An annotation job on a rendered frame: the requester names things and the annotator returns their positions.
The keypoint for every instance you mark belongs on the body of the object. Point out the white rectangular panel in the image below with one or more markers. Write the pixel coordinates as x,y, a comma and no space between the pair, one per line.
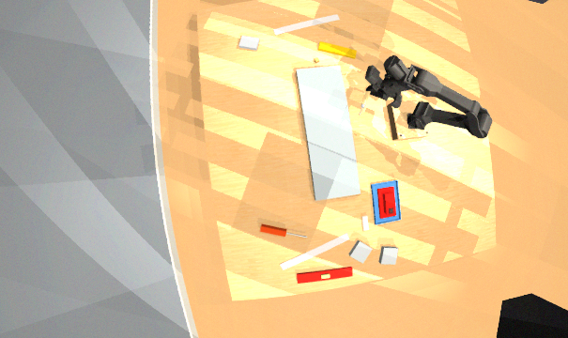
329,136

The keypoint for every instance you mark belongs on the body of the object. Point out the orange-handled awl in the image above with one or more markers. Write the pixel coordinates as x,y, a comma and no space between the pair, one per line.
276,231

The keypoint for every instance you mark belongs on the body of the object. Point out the blue tray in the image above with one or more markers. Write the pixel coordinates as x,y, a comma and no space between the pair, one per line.
374,187

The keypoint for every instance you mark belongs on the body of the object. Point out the red flat bar with small pale window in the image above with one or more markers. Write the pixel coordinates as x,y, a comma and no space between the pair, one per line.
324,275

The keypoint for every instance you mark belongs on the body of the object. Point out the red rectangular block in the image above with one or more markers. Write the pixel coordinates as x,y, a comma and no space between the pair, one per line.
386,202

